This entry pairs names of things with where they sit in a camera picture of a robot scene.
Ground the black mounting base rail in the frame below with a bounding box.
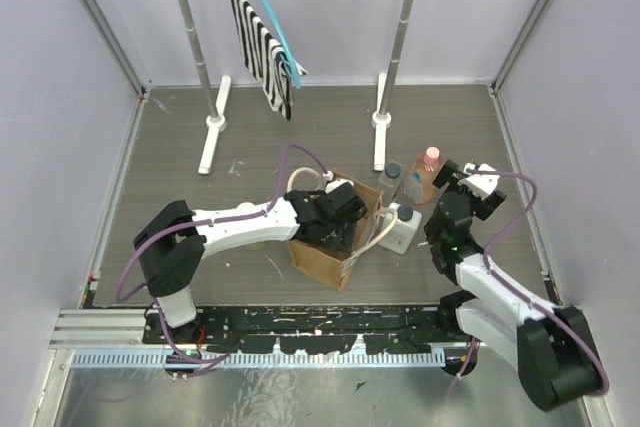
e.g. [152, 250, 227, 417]
[169, 305, 471, 355]

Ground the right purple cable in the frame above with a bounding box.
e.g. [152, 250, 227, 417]
[464, 169, 612, 396]

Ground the black white striped cloth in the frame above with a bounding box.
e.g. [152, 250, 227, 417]
[230, 0, 294, 121]

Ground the clear bottle grey cap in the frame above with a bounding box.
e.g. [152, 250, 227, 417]
[376, 161, 405, 206]

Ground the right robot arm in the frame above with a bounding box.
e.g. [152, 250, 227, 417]
[424, 160, 610, 412]

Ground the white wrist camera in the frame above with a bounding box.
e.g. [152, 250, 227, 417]
[459, 162, 500, 200]
[321, 171, 354, 194]

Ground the white cap green bottle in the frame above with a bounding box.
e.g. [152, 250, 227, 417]
[237, 202, 266, 251]

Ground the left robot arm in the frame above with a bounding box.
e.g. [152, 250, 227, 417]
[134, 181, 368, 343]

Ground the purple cable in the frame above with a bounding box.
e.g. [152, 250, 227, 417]
[114, 143, 335, 379]
[464, 169, 612, 396]

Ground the brown canvas tote bag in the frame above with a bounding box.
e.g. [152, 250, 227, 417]
[287, 173, 398, 291]

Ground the white jug grey cap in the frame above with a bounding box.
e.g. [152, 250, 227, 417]
[378, 202, 422, 255]

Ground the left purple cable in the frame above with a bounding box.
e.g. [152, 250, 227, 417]
[114, 143, 335, 379]

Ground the white clothes rack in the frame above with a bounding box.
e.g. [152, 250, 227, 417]
[162, 0, 427, 176]

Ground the pink cap peach bottle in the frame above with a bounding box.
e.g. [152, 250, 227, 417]
[403, 146, 443, 205]

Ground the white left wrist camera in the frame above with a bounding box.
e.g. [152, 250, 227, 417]
[321, 171, 354, 194]

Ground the grey slotted cable duct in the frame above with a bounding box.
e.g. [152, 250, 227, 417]
[70, 347, 446, 369]

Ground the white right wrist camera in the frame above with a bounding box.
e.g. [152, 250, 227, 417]
[459, 162, 500, 200]

